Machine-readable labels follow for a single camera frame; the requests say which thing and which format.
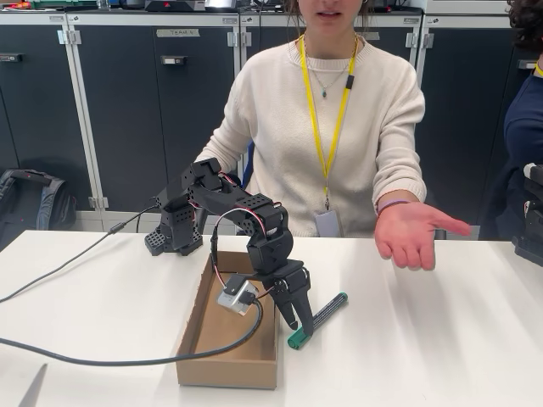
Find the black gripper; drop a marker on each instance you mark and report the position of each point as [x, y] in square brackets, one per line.
[295, 283]

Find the green permanent marker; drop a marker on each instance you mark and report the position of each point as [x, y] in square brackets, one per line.
[328, 309]

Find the person's right forearm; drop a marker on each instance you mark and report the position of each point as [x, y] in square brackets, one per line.
[220, 144]

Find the person's left forearm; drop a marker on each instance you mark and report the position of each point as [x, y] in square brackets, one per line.
[399, 182]

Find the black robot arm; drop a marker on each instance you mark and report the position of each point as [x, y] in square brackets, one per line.
[532, 212]
[250, 201]

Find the person in cream sweater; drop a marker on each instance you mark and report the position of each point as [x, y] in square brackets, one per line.
[275, 148]

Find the person in navy top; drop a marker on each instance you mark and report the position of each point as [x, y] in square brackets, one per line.
[526, 127]

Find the person's left hand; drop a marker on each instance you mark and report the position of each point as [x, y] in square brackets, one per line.
[411, 237]

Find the open cardboard box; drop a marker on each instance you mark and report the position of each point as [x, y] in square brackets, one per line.
[229, 375]

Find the clear badge holder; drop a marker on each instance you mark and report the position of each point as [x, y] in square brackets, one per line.
[328, 224]

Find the purple wrist band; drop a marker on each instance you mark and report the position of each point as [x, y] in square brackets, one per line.
[392, 205]

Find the black and blue chair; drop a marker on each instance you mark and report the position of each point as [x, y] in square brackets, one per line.
[249, 169]

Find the grey cabinet hinge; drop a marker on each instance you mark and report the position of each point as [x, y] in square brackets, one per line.
[74, 37]
[427, 40]
[246, 39]
[63, 37]
[411, 40]
[233, 39]
[103, 202]
[93, 202]

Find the small black clip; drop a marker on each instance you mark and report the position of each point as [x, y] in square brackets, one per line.
[350, 82]

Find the black grey backpack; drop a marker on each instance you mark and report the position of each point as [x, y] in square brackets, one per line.
[25, 203]

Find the grey device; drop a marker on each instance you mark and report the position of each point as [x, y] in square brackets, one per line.
[220, 3]

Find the black device red logo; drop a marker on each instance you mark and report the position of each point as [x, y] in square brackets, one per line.
[169, 5]

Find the clear glass jar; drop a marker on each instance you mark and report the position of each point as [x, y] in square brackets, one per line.
[104, 4]

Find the green plastic crate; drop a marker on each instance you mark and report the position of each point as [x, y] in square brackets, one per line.
[63, 3]

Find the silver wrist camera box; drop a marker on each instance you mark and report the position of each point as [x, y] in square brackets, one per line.
[235, 297]

